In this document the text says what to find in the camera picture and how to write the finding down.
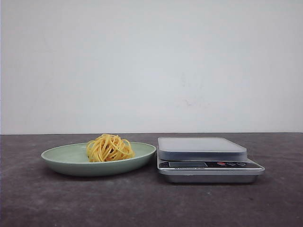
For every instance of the green shallow plate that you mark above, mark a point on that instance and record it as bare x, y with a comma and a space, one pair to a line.
72, 160

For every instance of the yellow vermicelli noodle bundle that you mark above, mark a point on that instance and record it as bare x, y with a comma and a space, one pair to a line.
107, 148

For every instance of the silver digital kitchen scale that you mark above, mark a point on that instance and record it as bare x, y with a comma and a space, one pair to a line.
205, 160

